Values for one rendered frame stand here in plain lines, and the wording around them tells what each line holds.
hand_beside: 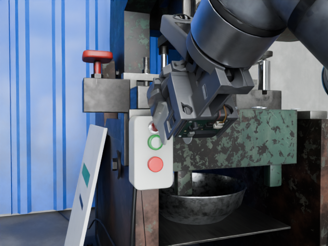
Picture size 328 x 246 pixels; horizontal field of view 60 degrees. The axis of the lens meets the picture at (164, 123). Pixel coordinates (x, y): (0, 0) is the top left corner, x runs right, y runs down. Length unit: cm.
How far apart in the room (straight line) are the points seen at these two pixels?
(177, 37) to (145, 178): 28
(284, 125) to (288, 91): 191
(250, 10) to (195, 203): 64
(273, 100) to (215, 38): 67
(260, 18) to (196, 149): 48
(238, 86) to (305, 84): 259
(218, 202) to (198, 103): 55
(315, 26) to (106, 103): 46
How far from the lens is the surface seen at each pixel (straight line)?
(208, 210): 83
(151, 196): 59
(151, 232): 62
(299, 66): 282
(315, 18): 20
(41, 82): 199
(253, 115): 76
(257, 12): 23
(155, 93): 36
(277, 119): 80
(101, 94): 59
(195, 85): 31
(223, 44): 25
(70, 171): 200
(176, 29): 35
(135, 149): 52
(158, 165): 52
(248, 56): 26
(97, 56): 60
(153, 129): 51
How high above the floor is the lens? 63
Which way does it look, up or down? 1 degrees down
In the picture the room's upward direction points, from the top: straight up
